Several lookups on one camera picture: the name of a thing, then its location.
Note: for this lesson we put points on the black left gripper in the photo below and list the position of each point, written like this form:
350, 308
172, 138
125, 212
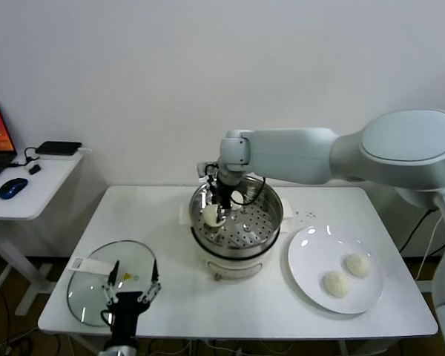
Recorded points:
124, 313

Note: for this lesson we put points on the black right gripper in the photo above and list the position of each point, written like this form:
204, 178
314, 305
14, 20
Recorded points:
224, 194

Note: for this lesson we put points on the white steamed baozi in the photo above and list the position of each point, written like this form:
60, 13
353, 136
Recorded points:
335, 285
238, 201
210, 217
358, 264

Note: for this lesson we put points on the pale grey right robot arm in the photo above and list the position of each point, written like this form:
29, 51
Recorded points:
356, 155

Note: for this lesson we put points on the stainless steel steamer basket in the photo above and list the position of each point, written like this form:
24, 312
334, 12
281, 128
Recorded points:
272, 213

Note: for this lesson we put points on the round glass pot lid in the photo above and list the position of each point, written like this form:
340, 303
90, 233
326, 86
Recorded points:
92, 296

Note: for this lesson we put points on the white electric cooker base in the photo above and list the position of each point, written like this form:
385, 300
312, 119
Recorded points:
237, 269

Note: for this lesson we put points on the white round plate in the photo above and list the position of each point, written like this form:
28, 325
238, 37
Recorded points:
308, 259

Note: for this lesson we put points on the white side table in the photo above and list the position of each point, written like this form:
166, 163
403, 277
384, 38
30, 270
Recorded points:
41, 193

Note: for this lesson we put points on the small black usb dongle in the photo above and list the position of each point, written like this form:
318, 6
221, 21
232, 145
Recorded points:
34, 170

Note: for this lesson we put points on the black flat hard drive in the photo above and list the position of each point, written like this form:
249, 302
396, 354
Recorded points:
57, 149

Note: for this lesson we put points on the blue computer mouse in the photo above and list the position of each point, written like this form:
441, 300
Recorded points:
12, 188

